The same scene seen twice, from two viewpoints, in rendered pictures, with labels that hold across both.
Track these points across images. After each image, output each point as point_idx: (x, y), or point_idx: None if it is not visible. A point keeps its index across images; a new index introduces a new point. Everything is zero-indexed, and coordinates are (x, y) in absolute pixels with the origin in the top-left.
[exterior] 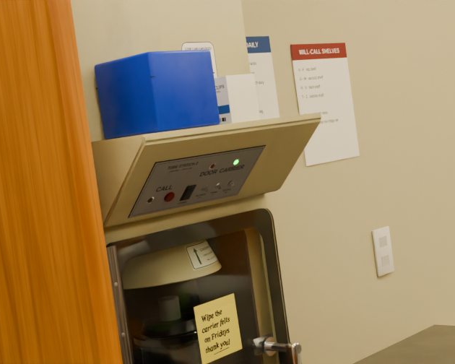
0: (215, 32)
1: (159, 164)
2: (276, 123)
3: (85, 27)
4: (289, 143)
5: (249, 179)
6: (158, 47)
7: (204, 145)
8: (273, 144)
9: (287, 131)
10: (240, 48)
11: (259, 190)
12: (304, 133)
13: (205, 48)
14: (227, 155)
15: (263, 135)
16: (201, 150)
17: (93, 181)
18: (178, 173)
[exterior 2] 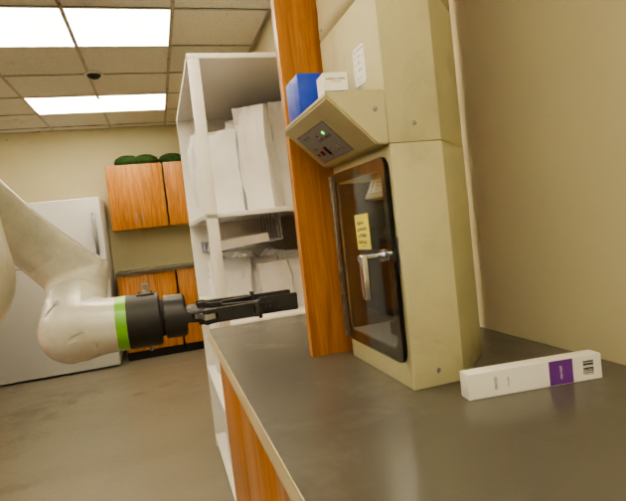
0: (364, 32)
1: (298, 139)
2: (310, 108)
3: (327, 65)
4: (332, 115)
5: (346, 140)
6: (345, 60)
7: (300, 128)
8: (325, 119)
9: (320, 110)
10: (375, 35)
11: (363, 145)
12: (330, 107)
13: (360, 48)
14: (314, 130)
15: (313, 116)
16: (302, 130)
17: (289, 149)
18: (310, 142)
